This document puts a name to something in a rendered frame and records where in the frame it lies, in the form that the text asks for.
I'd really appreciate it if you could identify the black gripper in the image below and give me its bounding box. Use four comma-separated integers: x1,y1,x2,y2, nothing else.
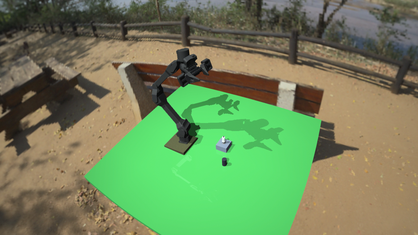
177,58,213,87

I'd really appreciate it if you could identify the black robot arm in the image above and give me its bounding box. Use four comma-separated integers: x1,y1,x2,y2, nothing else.
152,48,197,144

